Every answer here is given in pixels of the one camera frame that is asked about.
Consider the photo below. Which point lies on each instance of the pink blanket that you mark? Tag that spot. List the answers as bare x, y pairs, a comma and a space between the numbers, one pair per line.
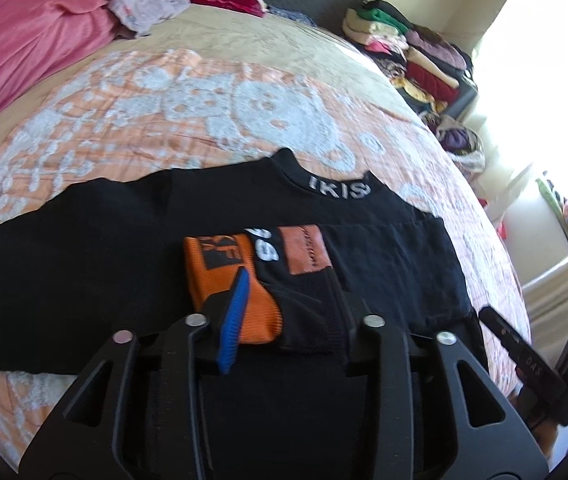
23, 35

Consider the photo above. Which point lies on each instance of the orange and white printed blanket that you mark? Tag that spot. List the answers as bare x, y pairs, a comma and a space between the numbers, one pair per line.
213, 100

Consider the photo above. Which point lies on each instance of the grey storage bench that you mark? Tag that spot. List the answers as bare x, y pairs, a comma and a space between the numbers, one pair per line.
466, 92

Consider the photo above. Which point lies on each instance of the stack of folded clothes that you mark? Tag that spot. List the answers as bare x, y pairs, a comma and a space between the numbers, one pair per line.
424, 55

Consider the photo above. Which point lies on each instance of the white curtain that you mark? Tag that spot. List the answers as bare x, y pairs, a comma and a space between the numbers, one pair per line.
529, 60

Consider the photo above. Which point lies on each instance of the red pillow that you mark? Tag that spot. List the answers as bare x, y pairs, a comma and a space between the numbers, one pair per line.
226, 2

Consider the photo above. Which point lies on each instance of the blue patterned cloth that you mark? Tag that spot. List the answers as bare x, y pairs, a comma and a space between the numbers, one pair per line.
289, 14

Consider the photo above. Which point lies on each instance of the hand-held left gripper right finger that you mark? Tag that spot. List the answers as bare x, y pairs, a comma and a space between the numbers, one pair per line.
383, 352

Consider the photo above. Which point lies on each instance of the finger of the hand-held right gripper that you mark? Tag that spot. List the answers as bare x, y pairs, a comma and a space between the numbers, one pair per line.
519, 347

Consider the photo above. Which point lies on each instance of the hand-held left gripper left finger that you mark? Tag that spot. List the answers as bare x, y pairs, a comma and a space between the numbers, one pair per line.
234, 320

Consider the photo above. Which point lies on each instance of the white bag of clothes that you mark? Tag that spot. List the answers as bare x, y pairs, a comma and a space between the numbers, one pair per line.
456, 142

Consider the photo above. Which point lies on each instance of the black sweater with orange cuffs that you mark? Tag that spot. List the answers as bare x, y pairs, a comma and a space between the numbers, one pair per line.
113, 260

